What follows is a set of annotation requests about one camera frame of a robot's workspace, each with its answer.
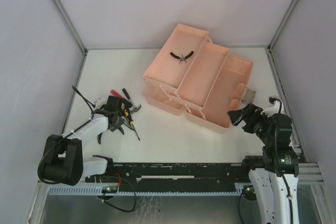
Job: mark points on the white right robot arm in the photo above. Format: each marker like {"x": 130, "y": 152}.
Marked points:
{"x": 274, "y": 174}

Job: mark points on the pink middle cantilever tray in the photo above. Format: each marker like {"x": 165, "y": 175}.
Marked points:
{"x": 201, "y": 75}

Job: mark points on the red utility knife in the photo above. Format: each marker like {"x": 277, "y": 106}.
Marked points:
{"x": 116, "y": 94}

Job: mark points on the left aluminium corner post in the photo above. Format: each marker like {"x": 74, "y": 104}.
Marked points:
{"x": 69, "y": 24}

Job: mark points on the pink cantilever tray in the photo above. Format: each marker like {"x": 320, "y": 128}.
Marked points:
{"x": 201, "y": 75}
{"x": 165, "y": 71}

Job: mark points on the yellow black screwdriver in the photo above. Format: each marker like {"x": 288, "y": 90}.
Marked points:
{"x": 130, "y": 120}

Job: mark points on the beige tool box latch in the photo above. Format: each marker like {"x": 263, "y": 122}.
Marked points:
{"x": 249, "y": 96}

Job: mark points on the black handled pliers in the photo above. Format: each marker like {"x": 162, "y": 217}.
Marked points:
{"x": 182, "y": 58}

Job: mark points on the right aluminium corner post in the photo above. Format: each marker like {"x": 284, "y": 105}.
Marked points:
{"x": 289, "y": 11}

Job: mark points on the grey slotted cable duct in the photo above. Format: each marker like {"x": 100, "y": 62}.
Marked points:
{"x": 99, "y": 190}

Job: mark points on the aluminium frame rail front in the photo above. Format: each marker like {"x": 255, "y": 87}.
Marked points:
{"x": 309, "y": 173}

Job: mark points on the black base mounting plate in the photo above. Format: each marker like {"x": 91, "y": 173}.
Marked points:
{"x": 170, "y": 176}

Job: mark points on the black needle nose pliers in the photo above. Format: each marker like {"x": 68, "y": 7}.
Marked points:
{"x": 99, "y": 137}

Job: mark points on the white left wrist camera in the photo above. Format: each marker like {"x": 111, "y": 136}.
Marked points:
{"x": 99, "y": 102}

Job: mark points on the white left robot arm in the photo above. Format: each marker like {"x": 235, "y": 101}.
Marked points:
{"x": 62, "y": 161}

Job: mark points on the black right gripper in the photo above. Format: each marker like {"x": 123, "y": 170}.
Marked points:
{"x": 243, "y": 116}

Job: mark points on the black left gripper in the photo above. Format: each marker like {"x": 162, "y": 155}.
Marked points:
{"x": 117, "y": 120}

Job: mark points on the aluminium corner post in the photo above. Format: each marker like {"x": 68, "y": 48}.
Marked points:
{"x": 69, "y": 24}
{"x": 289, "y": 11}

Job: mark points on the pink upper cantilever tray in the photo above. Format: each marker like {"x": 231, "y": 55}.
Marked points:
{"x": 165, "y": 71}

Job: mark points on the black claw hammer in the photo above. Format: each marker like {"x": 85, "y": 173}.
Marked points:
{"x": 135, "y": 108}

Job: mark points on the pink translucent tool box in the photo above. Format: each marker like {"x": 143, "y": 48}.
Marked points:
{"x": 226, "y": 94}

